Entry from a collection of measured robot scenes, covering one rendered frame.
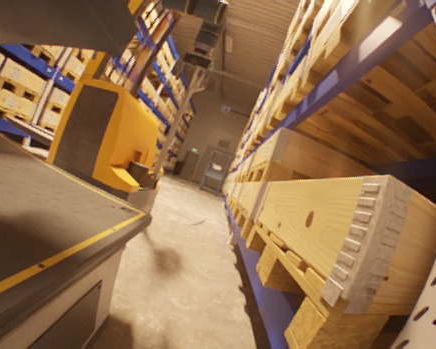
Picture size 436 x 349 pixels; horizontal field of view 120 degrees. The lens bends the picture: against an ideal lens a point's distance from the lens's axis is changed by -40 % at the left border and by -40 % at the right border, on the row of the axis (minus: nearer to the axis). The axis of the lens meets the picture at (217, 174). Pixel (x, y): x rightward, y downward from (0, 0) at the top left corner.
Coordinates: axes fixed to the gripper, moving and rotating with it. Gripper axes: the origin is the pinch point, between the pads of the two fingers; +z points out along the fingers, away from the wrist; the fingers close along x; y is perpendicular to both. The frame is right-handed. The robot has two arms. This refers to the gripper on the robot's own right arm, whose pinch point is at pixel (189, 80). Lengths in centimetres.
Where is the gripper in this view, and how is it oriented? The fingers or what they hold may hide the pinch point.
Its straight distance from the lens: 107.6
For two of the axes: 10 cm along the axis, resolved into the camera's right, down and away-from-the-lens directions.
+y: -1.2, 3.6, -9.3
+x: 9.2, 3.9, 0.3
